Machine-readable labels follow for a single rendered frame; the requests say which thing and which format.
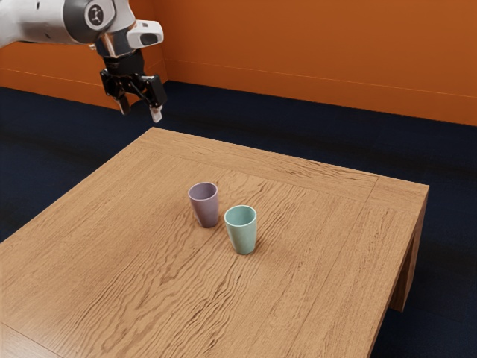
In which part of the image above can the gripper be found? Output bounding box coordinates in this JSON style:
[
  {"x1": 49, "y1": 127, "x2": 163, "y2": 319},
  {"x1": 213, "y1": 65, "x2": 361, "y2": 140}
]
[{"x1": 99, "y1": 49, "x2": 168, "y2": 124}]

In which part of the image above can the purple cup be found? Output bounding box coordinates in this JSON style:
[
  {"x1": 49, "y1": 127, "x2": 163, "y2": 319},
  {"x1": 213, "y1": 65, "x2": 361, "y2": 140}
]
[{"x1": 187, "y1": 181, "x2": 220, "y2": 229}]

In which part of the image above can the teal cup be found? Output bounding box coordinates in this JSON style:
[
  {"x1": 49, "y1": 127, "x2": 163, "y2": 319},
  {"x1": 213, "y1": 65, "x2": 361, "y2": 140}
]
[{"x1": 224, "y1": 204, "x2": 258, "y2": 256}]

